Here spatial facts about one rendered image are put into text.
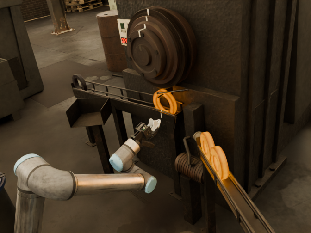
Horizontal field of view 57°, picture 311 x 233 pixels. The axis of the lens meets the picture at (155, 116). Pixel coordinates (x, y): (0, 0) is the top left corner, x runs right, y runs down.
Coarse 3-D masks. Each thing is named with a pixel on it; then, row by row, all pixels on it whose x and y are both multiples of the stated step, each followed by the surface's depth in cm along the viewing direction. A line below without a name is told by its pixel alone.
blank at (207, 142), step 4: (204, 132) 147; (208, 132) 146; (200, 136) 153; (204, 136) 145; (208, 136) 143; (200, 140) 154; (204, 140) 146; (208, 140) 142; (212, 140) 142; (204, 144) 151; (208, 144) 141; (212, 144) 141; (204, 148) 151; (208, 148) 142; (204, 152) 152; (208, 152) 143; (208, 156) 145
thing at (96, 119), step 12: (72, 108) 211; (84, 108) 222; (96, 108) 220; (108, 108) 211; (72, 120) 210; (84, 120) 214; (96, 120) 209; (96, 132) 215; (96, 144) 221; (108, 156) 230; (108, 168) 232
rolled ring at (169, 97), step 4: (156, 96) 187; (164, 96) 181; (168, 96) 179; (172, 96) 180; (156, 100) 190; (168, 100) 180; (172, 100) 179; (156, 104) 191; (160, 104) 192; (172, 104) 179; (176, 104) 181; (160, 108) 191; (172, 108) 181; (176, 108) 182; (172, 112) 183
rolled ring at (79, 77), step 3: (75, 75) 257; (78, 75) 256; (72, 78) 264; (75, 78) 262; (78, 78) 256; (81, 78) 255; (75, 81) 266; (81, 81) 254; (84, 81) 255; (75, 84) 266; (78, 84) 268; (81, 84) 256; (84, 84) 256; (75, 87) 268; (78, 87) 267; (84, 87) 256
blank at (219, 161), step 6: (216, 150) 130; (222, 150) 129; (216, 156) 130; (222, 156) 127; (216, 162) 137; (222, 162) 126; (216, 168) 136; (222, 168) 126; (228, 168) 127; (222, 174) 127; (228, 174) 128
